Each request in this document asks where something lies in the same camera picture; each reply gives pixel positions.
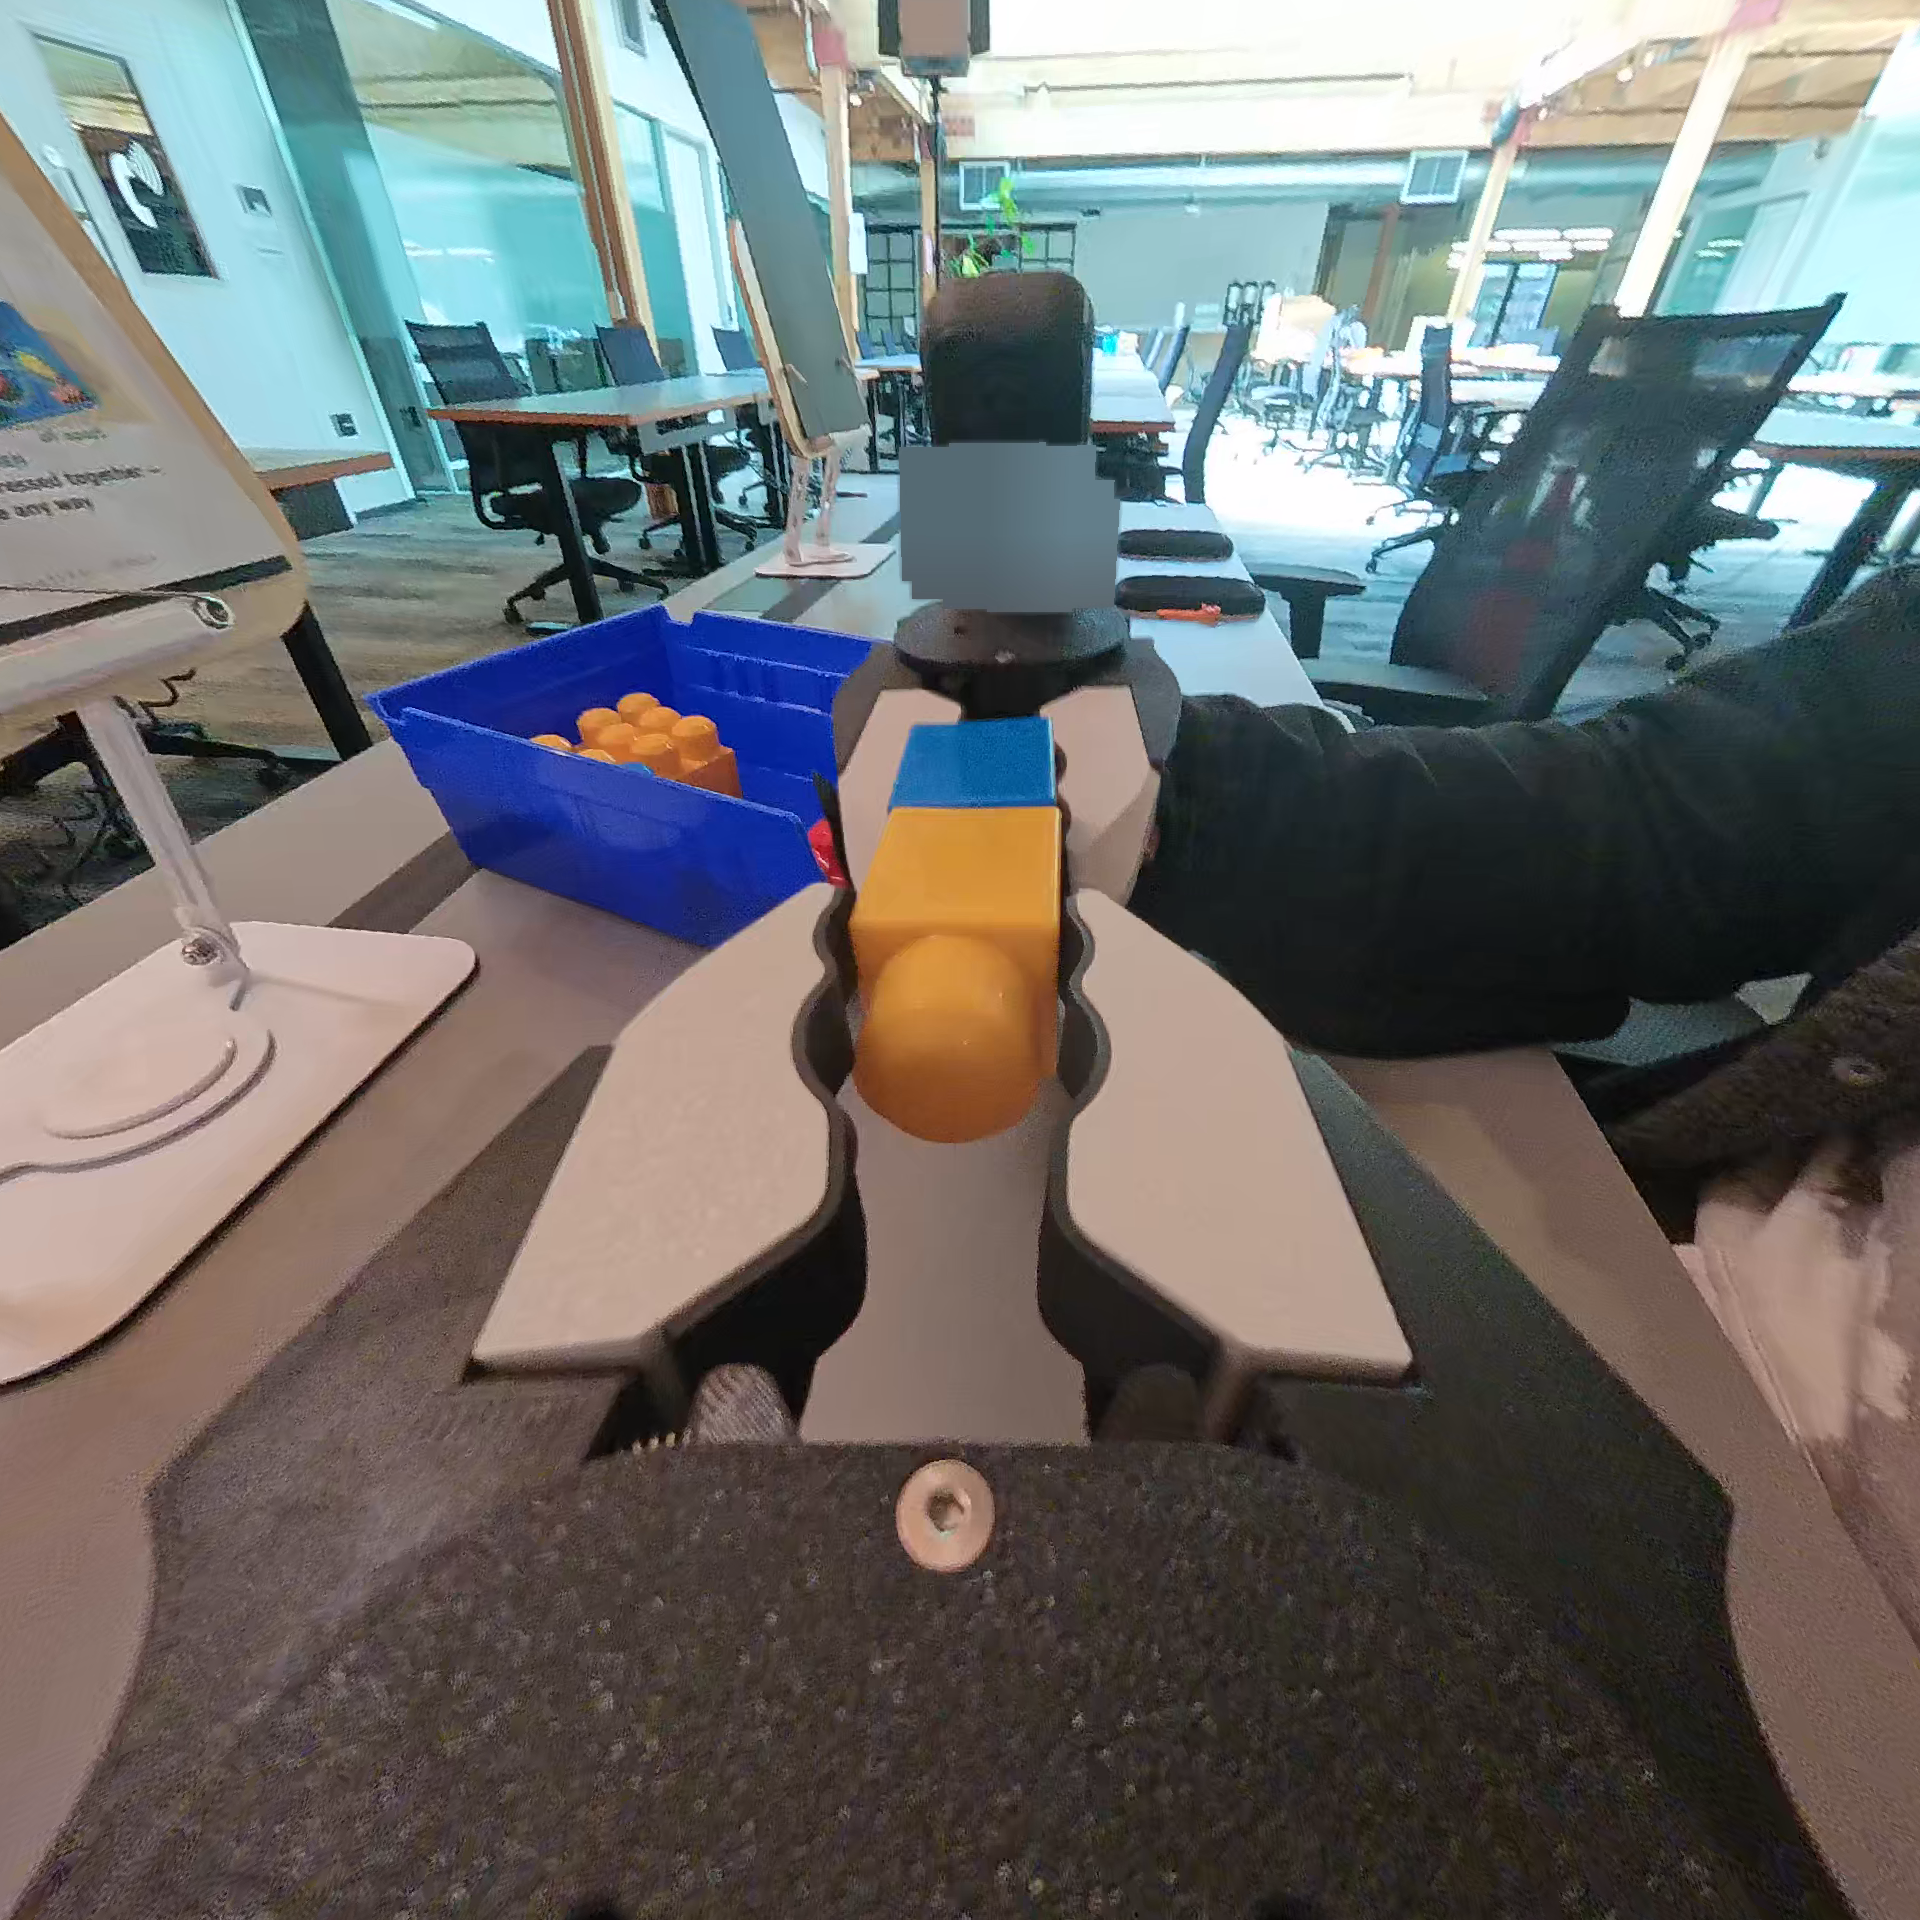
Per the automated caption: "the green potted plant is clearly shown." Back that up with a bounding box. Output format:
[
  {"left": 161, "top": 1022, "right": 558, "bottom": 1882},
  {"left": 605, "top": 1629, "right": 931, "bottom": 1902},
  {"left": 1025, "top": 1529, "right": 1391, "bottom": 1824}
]
[{"left": 949, "top": 178, "right": 1039, "bottom": 279}]

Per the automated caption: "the blue two-stud mega block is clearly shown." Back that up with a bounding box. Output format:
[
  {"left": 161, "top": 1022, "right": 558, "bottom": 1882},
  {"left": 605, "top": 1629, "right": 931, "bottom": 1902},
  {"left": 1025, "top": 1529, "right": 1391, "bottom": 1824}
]
[{"left": 887, "top": 718, "right": 1062, "bottom": 818}]

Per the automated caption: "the wooden document stand white base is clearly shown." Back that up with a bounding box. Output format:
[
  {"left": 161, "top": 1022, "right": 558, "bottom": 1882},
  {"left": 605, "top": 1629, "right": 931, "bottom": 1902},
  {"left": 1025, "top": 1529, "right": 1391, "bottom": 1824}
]
[
  {"left": 655, "top": 0, "right": 902, "bottom": 584},
  {"left": 0, "top": 119, "right": 481, "bottom": 1386}
]

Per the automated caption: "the blue plastic bin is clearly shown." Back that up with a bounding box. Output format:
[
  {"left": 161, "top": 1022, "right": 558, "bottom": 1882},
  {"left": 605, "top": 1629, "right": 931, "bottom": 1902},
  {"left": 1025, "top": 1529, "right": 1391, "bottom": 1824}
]
[{"left": 367, "top": 606, "right": 883, "bottom": 950}]

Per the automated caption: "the yellow one-stud mega block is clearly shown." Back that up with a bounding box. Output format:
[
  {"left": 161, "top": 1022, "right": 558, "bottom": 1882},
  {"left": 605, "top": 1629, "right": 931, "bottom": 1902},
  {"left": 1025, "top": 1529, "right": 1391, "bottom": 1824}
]
[{"left": 844, "top": 808, "right": 1070, "bottom": 1144}]

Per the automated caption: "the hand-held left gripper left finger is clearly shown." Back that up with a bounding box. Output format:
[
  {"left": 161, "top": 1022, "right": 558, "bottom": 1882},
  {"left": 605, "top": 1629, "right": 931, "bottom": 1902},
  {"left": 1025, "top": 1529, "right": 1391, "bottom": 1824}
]
[{"left": 466, "top": 883, "right": 872, "bottom": 1377}]

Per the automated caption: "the person's pale garment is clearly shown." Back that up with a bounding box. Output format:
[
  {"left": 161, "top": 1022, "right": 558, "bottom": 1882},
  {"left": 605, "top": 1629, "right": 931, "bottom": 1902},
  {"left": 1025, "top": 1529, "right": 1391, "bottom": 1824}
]
[{"left": 1690, "top": 1157, "right": 1920, "bottom": 1629}]

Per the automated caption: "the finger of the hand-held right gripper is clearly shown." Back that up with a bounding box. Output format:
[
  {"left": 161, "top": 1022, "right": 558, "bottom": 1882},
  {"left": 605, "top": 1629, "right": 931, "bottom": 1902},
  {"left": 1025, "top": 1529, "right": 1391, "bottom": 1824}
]
[
  {"left": 828, "top": 681, "right": 937, "bottom": 905},
  {"left": 1049, "top": 681, "right": 1169, "bottom": 905}
]

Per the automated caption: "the person's dark fleece jacket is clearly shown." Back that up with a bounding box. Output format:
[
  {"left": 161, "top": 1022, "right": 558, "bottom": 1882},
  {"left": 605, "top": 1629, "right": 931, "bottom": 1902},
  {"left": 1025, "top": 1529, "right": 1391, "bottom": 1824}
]
[{"left": 1611, "top": 927, "right": 1920, "bottom": 1251}]

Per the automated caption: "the wooden top office desk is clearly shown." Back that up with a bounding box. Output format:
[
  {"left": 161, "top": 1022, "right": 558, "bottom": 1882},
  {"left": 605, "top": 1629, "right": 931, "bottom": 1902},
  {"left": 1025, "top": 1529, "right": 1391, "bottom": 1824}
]
[{"left": 430, "top": 374, "right": 776, "bottom": 626}]

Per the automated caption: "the studio light panel on pole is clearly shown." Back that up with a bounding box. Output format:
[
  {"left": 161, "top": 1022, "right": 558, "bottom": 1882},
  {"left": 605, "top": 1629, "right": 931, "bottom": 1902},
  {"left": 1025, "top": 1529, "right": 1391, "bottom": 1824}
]
[{"left": 872, "top": 0, "right": 996, "bottom": 164}]

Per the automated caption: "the pile of yellow mega blocks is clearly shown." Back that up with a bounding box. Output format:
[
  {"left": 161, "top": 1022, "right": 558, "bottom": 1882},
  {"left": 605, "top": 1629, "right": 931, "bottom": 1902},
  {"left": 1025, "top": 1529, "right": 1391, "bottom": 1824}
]
[{"left": 527, "top": 689, "right": 744, "bottom": 800}]

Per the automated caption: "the person's right forearm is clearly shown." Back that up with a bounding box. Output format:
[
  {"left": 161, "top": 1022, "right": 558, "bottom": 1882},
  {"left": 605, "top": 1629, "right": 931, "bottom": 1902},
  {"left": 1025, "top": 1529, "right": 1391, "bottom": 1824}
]
[{"left": 1129, "top": 561, "right": 1920, "bottom": 1061}]

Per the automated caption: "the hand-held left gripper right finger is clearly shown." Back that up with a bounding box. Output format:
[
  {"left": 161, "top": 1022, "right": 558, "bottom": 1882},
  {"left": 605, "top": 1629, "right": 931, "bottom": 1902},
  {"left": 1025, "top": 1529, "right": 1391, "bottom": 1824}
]
[{"left": 1033, "top": 891, "right": 1418, "bottom": 1386}]

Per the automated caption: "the printed instruction sheet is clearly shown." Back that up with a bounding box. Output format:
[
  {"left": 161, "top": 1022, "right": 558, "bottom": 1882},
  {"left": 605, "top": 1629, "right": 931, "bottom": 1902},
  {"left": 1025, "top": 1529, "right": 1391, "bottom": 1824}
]
[{"left": 0, "top": 164, "right": 294, "bottom": 602}]

